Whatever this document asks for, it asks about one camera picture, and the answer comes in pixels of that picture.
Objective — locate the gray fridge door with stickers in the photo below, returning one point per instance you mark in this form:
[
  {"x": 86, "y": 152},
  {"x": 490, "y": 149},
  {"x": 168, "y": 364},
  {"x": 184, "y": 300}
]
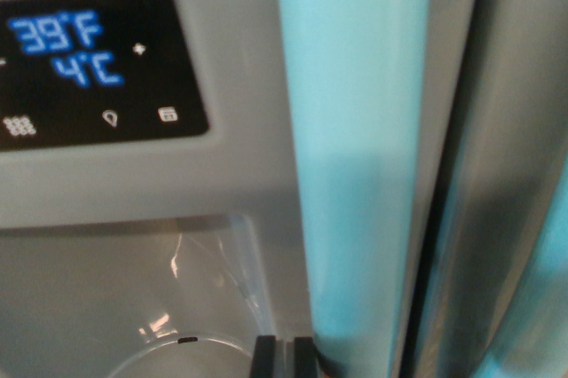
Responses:
[{"x": 501, "y": 129}]

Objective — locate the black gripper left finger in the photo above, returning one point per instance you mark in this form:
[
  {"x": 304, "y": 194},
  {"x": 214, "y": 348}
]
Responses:
[{"x": 264, "y": 360}]

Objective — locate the black temperature control panel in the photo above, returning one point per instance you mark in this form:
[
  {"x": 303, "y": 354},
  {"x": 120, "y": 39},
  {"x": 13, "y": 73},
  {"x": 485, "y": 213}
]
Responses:
[{"x": 133, "y": 85}]

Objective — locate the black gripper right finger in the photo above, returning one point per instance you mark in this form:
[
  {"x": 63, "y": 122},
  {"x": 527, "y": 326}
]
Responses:
[{"x": 305, "y": 360}]

